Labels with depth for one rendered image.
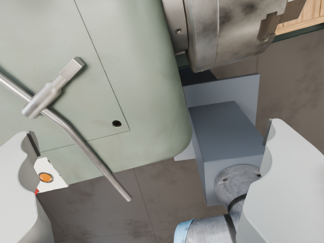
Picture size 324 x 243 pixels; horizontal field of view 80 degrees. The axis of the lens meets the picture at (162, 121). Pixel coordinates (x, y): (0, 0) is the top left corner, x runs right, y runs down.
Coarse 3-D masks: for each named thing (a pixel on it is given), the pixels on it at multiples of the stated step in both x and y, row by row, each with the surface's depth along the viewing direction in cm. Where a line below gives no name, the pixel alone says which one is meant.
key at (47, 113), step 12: (0, 72) 25; (12, 84) 25; (24, 96) 26; (48, 108) 28; (60, 120) 29; (72, 132) 30; (84, 144) 31; (96, 156) 33; (108, 180) 35; (120, 192) 37
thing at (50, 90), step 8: (72, 64) 24; (80, 64) 24; (64, 72) 24; (72, 72) 24; (56, 80) 25; (64, 80) 25; (40, 88) 26; (48, 88) 25; (56, 88) 26; (40, 96) 26; (48, 96) 26; (56, 96) 26; (32, 104) 26; (40, 104) 26; (48, 104) 27; (24, 112) 27; (32, 112) 27
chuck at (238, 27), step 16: (224, 0) 24; (240, 0) 24; (256, 0) 24; (272, 0) 24; (224, 16) 25; (240, 16) 26; (256, 16) 26; (224, 32) 27; (240, 32) 28; (256, 32) 28; (224, 48) 30; (240, 48) 31; (256, 48) 32; (224, 64) 36
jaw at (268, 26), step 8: (288, 0) 27; (296, 0) 27; (304, 0) 27; (288, 8) 28; (296, 8) 28; (272, 16) 27; (280, 16) 27; (288, 16) 29; (296, 16) 29; (264, 24) 28; (272, 24) 28; (264, 32) 29; (272, 32) 30
